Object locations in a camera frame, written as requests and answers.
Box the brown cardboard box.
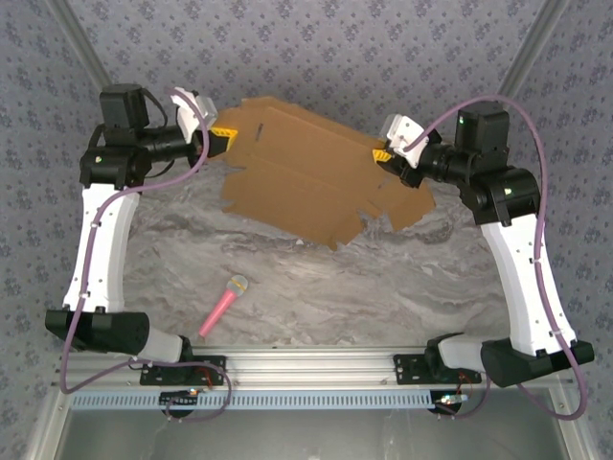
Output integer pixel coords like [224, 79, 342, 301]
[206, 97, 437, 252]

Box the pink toy microphone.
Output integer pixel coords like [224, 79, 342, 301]
[197, 274, 250, 338]

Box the small circuit board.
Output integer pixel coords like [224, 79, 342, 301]
[430, 391, 469, 411]
[158, 389, 201, 407]

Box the grey metal lower panel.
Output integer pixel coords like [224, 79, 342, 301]
[23, 386, 593, 460]

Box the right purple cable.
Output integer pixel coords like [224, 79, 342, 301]
[404, 94, 590, 422]

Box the purple cable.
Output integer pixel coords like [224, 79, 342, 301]
[59, 88, 234, 424]
[404, 94, 590, 422]

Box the aluminium frame post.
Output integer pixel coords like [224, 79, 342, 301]
[497, 0, 571, 97]
[47, 0, 116, 95]

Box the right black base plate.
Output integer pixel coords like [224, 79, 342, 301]
[392, 353, 483, 386]

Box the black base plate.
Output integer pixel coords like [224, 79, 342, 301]
[392, 353, 483, 386]
[138, 354, 228, 387]

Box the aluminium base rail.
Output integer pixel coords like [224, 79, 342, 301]
[59, 347, 574, 388]

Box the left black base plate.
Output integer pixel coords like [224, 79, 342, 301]
[138, 354, 228, 387]

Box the light blue slotted cable duct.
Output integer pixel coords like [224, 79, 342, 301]
[70, 388, 464, 412]

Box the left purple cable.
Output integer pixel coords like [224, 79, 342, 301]
[59, 88, 234, 424]

